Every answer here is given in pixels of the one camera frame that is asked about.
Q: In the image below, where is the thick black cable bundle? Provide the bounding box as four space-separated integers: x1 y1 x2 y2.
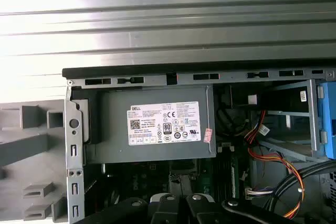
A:
262 159 336 218

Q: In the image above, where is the metal socket cover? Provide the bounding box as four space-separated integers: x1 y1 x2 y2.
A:
167 159 202 196

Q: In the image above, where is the blue disk carrier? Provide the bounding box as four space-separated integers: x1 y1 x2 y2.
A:
316 70 336 161

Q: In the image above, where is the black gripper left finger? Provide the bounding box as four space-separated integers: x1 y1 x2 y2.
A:
70 193 180 224

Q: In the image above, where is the tall metal disk bay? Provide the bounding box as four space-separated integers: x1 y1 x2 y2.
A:
259 78 326 162

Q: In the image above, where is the black open PC case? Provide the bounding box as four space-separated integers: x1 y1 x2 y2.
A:
61 61 336 224

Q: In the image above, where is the black RAM slot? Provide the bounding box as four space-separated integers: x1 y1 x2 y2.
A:
223 153 233 198
214 153 224 198

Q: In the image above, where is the black cooling fan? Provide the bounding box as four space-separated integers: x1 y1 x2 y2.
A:
216 84 253 137

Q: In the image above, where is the grey parts rack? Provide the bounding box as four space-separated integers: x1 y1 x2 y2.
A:
0 99 69 222

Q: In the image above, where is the orange red wire bundle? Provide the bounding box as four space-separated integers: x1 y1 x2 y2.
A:
243 110 307 219

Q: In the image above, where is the grey power supply unit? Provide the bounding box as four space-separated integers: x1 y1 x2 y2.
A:
85 85 217 164

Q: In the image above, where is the green motherboard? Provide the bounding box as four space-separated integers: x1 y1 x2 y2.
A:
102 155 250 209

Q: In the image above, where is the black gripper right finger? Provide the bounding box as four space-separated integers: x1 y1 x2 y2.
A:
185 193 297 224

